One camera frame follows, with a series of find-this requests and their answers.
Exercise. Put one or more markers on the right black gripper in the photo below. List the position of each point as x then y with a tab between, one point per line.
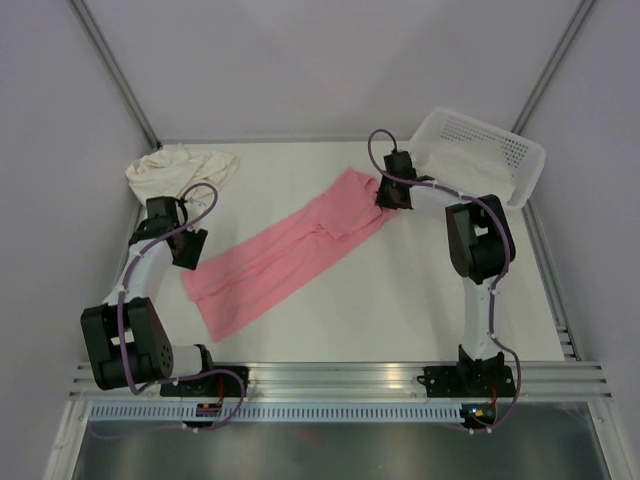
382	201

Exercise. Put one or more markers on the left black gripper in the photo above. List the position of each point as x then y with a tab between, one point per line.
191	257

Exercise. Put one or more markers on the pink t-shirt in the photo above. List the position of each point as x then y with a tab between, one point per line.
236	287

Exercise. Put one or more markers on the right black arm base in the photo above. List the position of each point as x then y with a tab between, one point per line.
469	378

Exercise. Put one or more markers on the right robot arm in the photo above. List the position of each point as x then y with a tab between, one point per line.
480	245

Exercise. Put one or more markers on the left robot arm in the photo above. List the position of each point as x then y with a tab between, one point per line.
126	342

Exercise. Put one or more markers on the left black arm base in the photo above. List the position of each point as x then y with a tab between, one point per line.
220	385

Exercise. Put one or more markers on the cream white t-shirt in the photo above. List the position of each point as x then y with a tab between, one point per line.
171	170

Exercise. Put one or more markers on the white cloth in basket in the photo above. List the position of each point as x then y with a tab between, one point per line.
475	174

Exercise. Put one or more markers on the white plastic basket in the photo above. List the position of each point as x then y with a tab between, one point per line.
525	158

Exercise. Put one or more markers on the aluminium mounting rail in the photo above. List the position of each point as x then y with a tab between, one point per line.
397	381

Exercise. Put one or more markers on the white slotted cable duct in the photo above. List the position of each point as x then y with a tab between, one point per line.
280	412

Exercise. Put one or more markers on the left aluminium frame post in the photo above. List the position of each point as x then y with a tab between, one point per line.
99	43

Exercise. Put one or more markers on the aluminium frame post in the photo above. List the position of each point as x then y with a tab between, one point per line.
567	39
99	43

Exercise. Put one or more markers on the right aluminium frame post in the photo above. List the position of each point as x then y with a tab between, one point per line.
567	39

